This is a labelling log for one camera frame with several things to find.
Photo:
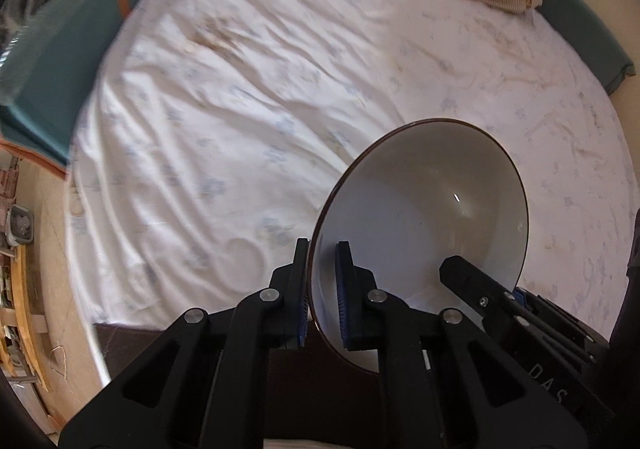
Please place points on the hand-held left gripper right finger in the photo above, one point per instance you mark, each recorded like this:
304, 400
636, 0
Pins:
344, 299

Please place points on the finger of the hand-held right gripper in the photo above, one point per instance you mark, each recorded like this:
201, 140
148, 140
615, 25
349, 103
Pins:
519, 295
465, 279

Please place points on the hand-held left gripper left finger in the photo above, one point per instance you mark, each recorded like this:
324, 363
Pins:
302, 329

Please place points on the white fish print bowl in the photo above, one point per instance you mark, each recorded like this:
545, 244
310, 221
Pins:
425, 209

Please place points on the dark brown leather mat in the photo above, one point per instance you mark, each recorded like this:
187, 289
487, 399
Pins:
310, 389

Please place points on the white printed bed sheet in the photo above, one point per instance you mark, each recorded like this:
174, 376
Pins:
250, 104

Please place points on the wooden shelf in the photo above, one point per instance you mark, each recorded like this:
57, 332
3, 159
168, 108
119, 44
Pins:
22, 299

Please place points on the grey box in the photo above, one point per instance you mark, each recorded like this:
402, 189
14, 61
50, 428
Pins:
20, 226

